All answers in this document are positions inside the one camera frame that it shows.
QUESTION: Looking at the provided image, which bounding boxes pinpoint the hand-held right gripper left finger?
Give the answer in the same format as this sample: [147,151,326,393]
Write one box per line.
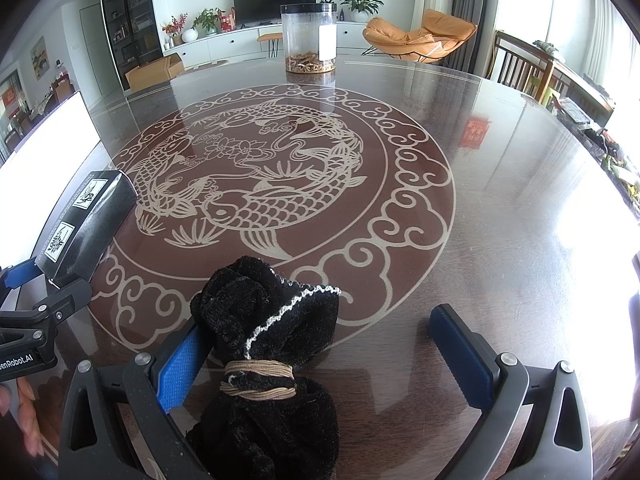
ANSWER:
[59,317,208,480]

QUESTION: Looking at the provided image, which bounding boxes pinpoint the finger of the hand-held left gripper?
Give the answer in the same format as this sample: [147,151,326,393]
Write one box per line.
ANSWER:
[0,257,42,293]
[0,278,93,346]

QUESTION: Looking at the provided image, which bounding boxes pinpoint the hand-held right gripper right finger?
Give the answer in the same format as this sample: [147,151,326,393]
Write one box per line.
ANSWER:
[429,303,593,480]

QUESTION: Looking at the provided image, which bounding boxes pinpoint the tan elastic hair tie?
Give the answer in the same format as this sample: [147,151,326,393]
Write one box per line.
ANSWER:
[220,359,297,401]

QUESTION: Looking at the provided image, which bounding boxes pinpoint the black rectangular case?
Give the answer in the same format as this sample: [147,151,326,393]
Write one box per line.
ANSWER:
[37,170,138,288]

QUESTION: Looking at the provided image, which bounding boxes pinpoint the black velvet cloth bundle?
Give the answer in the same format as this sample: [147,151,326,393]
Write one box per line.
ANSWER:
[187,255,342,480]

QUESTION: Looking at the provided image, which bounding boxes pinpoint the person's left hand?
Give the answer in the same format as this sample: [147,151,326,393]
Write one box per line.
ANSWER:
[0,375,46,457]

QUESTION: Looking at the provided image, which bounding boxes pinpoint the cardboard box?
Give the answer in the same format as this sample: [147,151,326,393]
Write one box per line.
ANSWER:
[125,52,186,93]

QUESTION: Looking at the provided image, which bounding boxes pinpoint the dark display cabinet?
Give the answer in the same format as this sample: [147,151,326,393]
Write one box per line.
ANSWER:
[99,0,166,93]

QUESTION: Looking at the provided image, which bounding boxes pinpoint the red flower arrangement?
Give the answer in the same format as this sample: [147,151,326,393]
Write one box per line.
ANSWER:
[162,14,188,46]

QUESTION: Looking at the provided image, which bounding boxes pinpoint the wooden side table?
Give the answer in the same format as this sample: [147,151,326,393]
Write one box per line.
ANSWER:
[532,40,616,131]

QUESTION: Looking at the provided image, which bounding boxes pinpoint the wooden slatted chair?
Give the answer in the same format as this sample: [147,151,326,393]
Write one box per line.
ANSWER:
[492,30,556,103]

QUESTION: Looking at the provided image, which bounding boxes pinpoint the white television cabinet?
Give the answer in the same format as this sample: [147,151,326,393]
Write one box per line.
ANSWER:
[160,20,373,68]

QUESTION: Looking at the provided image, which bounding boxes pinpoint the bushy green potted plant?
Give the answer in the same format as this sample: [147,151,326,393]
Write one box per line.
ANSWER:
[192,8,223,37]

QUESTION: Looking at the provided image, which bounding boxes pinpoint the orange lounge chair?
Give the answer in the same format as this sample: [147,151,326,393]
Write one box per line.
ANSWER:
[362,8,478,64]

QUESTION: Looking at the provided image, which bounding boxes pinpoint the wooden bench with metal legs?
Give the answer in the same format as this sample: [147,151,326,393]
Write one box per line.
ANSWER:
[257,32,284,58]

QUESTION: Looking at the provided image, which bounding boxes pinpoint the clear jar with black lid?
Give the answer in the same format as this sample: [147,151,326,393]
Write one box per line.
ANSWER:
[280,2,338,75]

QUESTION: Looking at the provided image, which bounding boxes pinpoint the grey curtain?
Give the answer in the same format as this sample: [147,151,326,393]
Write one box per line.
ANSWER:
[452,0,488,73]

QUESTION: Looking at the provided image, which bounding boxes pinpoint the black television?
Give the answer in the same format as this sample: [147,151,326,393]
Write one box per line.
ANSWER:
[232,0,317,28]

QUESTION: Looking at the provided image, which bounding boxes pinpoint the leafy plant in white pot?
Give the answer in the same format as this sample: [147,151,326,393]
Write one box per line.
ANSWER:
[340,0,383,23]

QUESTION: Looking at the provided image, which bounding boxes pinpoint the framed wall picture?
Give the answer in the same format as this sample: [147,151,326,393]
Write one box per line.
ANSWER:
[30,42,51,80]

